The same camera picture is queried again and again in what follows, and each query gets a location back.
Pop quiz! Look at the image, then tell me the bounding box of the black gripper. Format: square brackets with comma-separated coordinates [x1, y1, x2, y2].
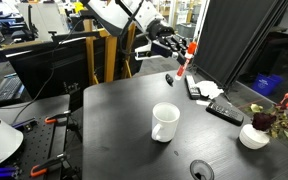
[146, 18, 190, 61]

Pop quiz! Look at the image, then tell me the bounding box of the orange white marker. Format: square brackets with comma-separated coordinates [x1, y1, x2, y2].
[174, 41, 199, 82]

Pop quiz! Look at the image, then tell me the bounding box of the black oval object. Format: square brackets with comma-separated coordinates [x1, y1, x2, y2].
[164, 73, 175, 87]

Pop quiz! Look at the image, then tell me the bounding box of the grey black remote control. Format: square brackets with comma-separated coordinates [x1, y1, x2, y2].
[184, 74, 202, 101]

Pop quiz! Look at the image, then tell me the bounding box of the black partition panel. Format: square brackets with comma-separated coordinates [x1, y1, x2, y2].
[192, 0, 288, 90]

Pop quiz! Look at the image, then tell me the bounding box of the small white card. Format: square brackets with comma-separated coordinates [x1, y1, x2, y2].
[195, 99, 212, 107]

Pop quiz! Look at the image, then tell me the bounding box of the white plastic cup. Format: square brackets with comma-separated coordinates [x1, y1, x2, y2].
[150, 101, 181, 144]

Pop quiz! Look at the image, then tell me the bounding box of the blue plastic bin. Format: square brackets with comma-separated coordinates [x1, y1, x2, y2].
[251, 72, 285, 98]

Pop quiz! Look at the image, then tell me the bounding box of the dried rose bouquet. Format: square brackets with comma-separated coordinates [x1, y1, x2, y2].
[245, 90, 288, 148]

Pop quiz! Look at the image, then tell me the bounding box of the white ribbed vase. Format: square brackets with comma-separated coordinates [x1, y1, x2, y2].
[238, 123, 271, 150]

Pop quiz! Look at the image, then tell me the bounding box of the black monitor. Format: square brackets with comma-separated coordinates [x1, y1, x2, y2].
[4, 37, 107, 102]

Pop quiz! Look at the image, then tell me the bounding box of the orange black clamp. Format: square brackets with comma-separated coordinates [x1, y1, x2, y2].
[29, 152, 71, 178]
[44, 110, 73, 125]

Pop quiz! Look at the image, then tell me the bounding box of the black office chair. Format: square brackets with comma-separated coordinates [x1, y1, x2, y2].
[9, 3, 40, 43]

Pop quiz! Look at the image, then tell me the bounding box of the black perforated breadboard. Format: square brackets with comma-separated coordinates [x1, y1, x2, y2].
[3, 114, 69, 180]

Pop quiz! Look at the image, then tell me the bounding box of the black keyboard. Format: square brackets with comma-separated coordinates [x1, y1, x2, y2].
[0, 75, 25, 106]

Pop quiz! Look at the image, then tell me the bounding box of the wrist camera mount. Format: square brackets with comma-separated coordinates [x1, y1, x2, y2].
[133, 41, 172, 62]

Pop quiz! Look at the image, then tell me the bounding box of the yellow wooden frame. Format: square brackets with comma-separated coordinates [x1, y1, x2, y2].
[82, 18, 137, 86]

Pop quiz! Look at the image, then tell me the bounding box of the round table cable grommet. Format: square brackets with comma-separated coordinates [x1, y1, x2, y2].
[189, 159, 216, 180]

